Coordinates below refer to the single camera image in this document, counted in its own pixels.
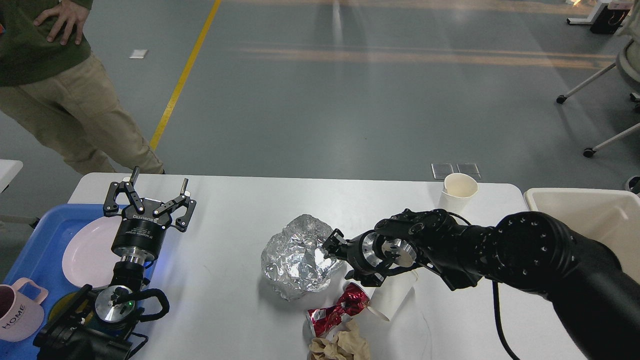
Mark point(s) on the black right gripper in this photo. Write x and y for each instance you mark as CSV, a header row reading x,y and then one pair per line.
x,y
363,253

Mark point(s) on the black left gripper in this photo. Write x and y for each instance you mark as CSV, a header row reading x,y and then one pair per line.
x,y
142,232

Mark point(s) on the white paper cup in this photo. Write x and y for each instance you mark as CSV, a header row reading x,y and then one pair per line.
x,y
385,301
457,191

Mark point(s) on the aluminium foil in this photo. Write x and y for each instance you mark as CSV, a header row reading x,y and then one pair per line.
x,y
294,262

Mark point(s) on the pink plate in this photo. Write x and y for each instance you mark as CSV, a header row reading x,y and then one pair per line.
x,y
88,258

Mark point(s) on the dark teal mug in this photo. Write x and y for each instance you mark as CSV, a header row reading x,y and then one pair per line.
x,y
62,305

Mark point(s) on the pink HOME mug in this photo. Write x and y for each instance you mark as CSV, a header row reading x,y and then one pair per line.
x,y
20,315

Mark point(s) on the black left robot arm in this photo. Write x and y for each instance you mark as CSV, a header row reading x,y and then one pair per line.
x,y
99,323

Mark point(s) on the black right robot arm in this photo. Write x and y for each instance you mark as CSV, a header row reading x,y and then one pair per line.
x,y
596,301

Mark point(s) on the crushed red can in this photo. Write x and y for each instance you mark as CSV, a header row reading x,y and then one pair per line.
x,y
352,301

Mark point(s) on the crumpled brown paper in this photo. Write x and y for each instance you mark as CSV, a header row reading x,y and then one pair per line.
x,y
347,344

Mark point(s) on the blue plastic tray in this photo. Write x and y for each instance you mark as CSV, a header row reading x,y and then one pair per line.
x,y
41,258

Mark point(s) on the floor outlet plates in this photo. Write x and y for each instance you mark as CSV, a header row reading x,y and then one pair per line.
x,y
441,170

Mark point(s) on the white table edge left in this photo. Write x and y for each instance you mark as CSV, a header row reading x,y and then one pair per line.
x,y
9,169

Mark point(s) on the person in khaki trousers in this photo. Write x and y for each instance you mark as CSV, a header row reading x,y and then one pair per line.
x,y
54,86

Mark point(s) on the beige plastic bin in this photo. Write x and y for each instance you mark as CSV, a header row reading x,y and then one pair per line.
x,y
611,217

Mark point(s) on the person in black clothes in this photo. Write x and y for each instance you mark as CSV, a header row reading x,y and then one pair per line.
x,y
633,185

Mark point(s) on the white desk leg far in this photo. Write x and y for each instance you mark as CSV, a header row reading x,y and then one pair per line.
x,y
606,17

